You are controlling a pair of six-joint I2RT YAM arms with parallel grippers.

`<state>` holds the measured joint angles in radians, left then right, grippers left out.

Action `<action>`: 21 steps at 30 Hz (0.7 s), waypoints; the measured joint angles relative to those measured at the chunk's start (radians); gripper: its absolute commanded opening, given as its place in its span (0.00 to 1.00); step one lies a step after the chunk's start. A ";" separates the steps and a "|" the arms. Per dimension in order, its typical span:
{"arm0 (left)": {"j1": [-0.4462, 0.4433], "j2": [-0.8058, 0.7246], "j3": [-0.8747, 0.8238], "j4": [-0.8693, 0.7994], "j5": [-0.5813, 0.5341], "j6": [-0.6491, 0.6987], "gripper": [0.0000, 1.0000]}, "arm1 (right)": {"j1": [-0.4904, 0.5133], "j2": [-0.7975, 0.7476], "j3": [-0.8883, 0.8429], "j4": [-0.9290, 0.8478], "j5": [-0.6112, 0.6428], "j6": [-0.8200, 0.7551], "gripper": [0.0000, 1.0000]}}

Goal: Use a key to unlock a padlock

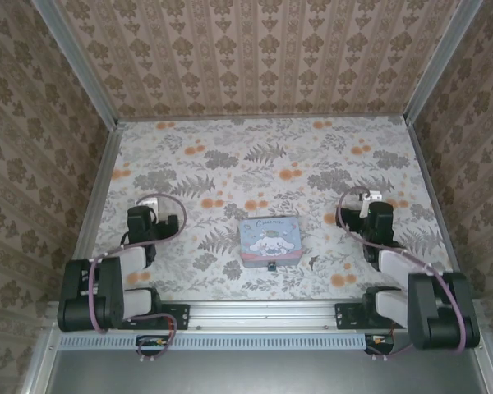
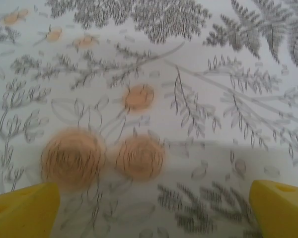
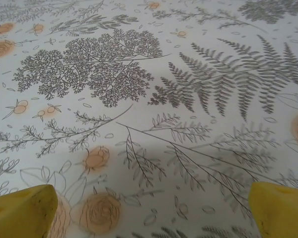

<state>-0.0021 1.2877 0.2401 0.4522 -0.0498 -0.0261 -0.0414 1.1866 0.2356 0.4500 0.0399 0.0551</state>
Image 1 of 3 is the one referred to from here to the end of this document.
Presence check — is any cartoon dog tin box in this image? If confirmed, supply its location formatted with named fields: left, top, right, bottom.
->
left=237, top=217, right=302, bottom=271

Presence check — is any floral table cover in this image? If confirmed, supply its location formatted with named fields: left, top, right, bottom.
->
left=80, top=117, right=457, bottom=304

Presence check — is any grey metal sheet panel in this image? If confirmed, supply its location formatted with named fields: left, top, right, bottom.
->
left=22, top=332, right=493, bottom=394

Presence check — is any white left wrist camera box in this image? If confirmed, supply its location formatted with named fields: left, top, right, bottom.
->
left=137, top=196, right=160, bottom=215

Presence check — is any aluminium side rail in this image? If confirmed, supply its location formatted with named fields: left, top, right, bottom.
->
left=71, top=121, right=127, bottom=303
left=404, top=117, right=477, bottom=300

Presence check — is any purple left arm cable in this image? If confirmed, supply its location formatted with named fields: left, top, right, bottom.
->
left=88, top=191, right=189, bottom=363

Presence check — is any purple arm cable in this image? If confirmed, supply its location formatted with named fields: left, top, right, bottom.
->
left=337, top=186, right=469, bottom=362
left=88, top=191, right=189, bottom=363

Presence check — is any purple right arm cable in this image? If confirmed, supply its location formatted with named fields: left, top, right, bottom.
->
left=337, top=186, right=469, bottom=362

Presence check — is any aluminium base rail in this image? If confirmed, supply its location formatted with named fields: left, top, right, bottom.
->
left=44, top=299, right=491, bottom=334

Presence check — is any white slotted cable duct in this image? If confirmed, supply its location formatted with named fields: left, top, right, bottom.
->
left=59, top=332, right=416, bottom=350

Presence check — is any aluminium frame post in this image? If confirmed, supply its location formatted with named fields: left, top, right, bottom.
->
left=35, top=0, right=121, bottom=128
left=403, top=0, right=474, bottom=124

